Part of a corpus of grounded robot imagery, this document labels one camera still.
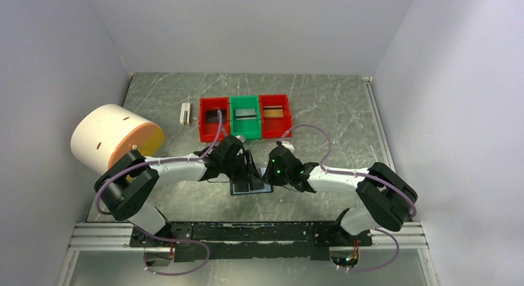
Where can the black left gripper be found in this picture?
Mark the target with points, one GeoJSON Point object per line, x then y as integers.
{"type": "Point", "coordinates": [248, 172]}

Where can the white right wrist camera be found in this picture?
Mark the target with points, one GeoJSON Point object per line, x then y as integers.
{"type": "Point", "coordinates": [288, 145]}

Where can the red plastic bin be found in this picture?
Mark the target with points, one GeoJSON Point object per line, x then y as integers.
{"type": "Point", "coordinates": [207, 131]}
{"type": "Point", "coordinates": [275, 127]}

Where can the black card in bin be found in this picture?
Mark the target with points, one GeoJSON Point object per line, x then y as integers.
{"type": "Point", "coordinates": [214, 116]}

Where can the black leather card holder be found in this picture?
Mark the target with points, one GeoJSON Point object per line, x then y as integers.
{"type": "Point", "coordinates": [256, 187]}

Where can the gold card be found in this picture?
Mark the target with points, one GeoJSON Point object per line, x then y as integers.
{"type": "Point", "coordinates": [273, 112]}

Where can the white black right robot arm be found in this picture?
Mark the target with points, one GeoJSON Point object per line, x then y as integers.
{"type": "Point", "coordinates": [386, 200]}

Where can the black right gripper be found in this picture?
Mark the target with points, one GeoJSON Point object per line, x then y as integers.
{"type": "Point", "coordinates": [269, 176]}

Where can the white orange cylinder drum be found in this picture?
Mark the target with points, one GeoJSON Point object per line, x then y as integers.
{"type": "Point", "coordinates": [110, 131]}

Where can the small white clip block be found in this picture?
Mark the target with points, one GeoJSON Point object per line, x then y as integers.
{"type": "Point", "coordinates": [185, 114]}

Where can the silver card in bin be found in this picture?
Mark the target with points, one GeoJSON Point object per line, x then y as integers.
{"type": "Point", "coordinates": [245, 114]}

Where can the aluminium frame rail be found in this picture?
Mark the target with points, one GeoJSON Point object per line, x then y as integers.
{"type": "Point", "coordinates": [337, 119]}

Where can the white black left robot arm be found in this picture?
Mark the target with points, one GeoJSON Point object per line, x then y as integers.
{"type": "Point", "coordinates": [126, 186]}

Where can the green plastic bin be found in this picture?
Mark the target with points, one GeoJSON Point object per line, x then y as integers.
{"type": "Point", "coordinates": [250, 129]}

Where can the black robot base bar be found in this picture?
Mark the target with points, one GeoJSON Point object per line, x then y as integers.
{"type": "Point", "coordinates": [191, 241]}

